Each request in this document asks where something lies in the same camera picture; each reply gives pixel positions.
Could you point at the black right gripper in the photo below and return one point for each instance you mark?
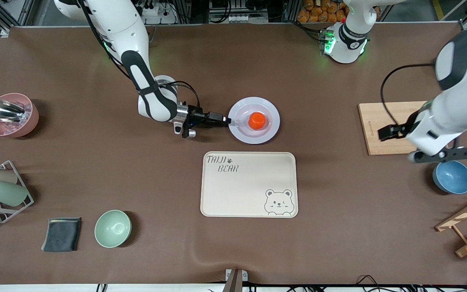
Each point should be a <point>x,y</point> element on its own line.
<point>197,116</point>

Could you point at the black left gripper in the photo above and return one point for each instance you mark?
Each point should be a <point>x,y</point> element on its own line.
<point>400,129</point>

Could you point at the orange fruit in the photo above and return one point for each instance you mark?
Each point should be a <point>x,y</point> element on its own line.
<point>257,121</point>

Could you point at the white round plate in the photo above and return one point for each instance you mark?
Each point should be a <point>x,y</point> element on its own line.
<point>266,134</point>

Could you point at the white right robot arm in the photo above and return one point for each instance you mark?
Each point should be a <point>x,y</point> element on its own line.
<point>136,48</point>

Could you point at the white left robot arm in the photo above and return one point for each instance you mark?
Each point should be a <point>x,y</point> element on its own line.
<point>456,101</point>

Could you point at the wooden cutting board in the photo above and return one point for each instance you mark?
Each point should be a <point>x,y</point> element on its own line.
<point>373,117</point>

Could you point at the cream bear print tray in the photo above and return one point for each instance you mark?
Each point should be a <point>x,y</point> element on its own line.
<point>245,190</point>

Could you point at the blue bowl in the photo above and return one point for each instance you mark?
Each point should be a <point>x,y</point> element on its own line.
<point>454,180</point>

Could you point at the wooden dish rack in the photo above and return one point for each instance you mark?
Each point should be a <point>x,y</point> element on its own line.
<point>460,217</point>

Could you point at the white power strip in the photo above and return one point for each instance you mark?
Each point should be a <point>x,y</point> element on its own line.
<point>158,16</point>

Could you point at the brown table mat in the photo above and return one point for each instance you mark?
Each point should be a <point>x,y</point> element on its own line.
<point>339,243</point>

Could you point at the bag of orange fruits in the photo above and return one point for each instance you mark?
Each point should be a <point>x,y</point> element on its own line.
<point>322,10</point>

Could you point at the light green bowl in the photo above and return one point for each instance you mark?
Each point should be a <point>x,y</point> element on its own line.
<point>112,228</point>

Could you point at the dark grey folded cloth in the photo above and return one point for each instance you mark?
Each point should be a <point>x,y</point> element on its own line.
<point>61,235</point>

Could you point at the pink bowl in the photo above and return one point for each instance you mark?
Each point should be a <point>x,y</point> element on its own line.
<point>10,129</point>

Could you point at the mint green cup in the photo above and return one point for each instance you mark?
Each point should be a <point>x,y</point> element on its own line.
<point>6,193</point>

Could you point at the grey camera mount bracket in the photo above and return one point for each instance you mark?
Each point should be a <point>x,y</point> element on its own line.
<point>235,280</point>

